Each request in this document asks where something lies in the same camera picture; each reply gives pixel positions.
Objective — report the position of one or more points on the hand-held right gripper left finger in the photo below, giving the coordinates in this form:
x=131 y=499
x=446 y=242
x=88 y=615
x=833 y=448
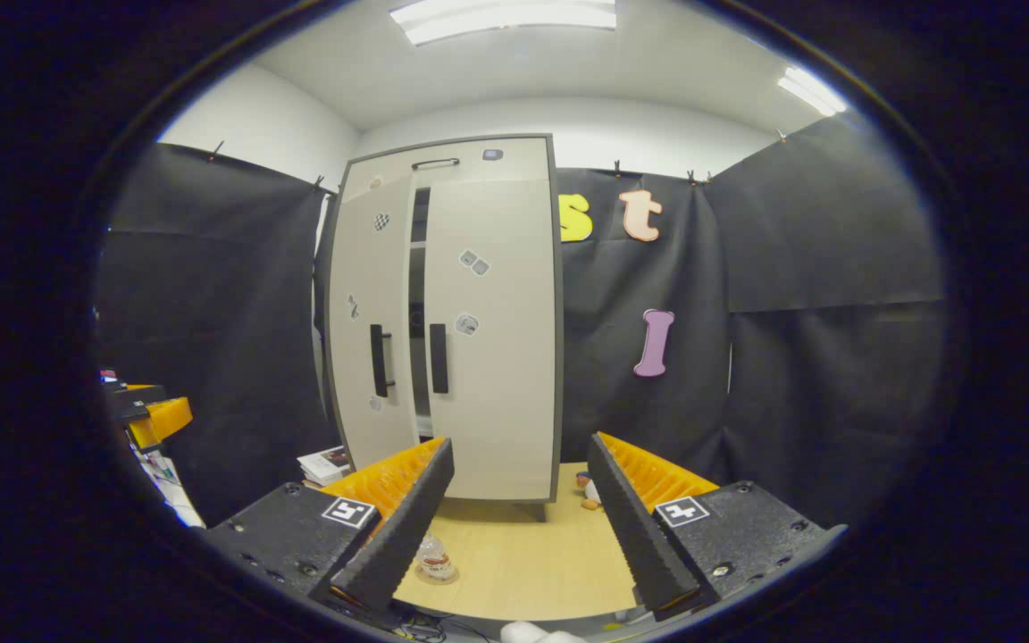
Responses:
x=407 y=527

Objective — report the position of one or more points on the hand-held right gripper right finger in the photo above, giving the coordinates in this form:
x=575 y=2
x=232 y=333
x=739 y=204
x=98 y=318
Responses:
x=635 y=527

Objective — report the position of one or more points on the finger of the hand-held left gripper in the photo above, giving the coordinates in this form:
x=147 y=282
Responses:
x=139 y=396
x=162 y=420

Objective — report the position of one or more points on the clear plastic bottle red label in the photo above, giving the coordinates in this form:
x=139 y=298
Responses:
x=434 y=563

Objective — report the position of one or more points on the grey cabinet door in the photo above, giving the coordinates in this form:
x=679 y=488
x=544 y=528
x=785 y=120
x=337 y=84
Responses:
x=506 y=402
x=389 y=268

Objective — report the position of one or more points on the grey cabinet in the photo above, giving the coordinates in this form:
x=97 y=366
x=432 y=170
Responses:
x=420 y=295

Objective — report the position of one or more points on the penguin plush toy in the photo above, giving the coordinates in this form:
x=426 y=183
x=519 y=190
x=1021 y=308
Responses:
x=588 y=491

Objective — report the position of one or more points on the stack of books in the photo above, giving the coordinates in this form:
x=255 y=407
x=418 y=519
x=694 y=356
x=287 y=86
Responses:
x=327 y=464

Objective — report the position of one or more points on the black backdrop cloth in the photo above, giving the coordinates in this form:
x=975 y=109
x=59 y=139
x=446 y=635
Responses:
x=791 y=223

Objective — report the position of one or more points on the small ceiling light panel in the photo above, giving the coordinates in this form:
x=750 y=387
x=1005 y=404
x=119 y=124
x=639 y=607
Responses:
x=809 y=91

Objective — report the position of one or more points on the long ceiling light panel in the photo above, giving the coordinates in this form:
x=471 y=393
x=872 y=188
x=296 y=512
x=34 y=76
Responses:
x=501 y=18

